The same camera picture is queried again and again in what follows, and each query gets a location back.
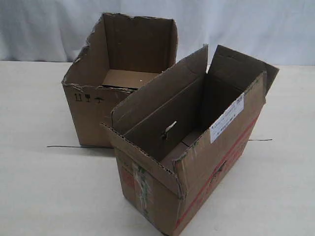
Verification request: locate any cardboard box with red print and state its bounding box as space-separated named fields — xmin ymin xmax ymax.
xmin=104 ymin=45 xmax=279 ymax=236

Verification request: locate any large torn cardboard box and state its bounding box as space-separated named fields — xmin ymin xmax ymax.
xmin=62 ymin=12 xmax=178 ymax=148

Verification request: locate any thin black line marker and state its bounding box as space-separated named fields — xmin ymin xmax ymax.
xmin=46 ymin=139 xmax=273 ymax=148

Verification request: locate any white backdrop curtain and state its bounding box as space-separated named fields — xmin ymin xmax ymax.
xmin=0 ymin=0 xmax=315 ymax=65

